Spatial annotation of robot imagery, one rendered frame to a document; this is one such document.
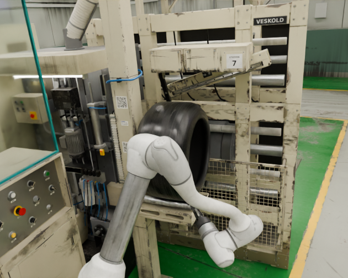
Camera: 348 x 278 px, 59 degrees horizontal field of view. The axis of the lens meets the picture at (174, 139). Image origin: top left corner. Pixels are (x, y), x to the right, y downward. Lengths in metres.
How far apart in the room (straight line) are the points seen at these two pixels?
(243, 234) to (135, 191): 0.54
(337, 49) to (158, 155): 9.82
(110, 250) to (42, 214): 0.71
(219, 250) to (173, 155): 0.56
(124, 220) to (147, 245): 1.01
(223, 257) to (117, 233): 0.49
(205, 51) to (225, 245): 1.07
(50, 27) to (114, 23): 10.81
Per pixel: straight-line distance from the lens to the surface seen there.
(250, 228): 1.50
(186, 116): 1.67
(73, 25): 2.31
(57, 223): 1.99
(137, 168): 1.25
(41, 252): 1.95
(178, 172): 1.15
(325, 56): 10.76
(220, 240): 1.51
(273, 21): 2.10
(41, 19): 12.40
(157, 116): 1.70
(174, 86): 2.12
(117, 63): 1.81
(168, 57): 1.95
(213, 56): 1.86
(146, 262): 2.42
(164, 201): 1.91
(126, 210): 1.30
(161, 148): 1.11
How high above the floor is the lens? 1.93
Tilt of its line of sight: 21 degrees down
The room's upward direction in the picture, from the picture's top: 4 degrees counter-clockwise
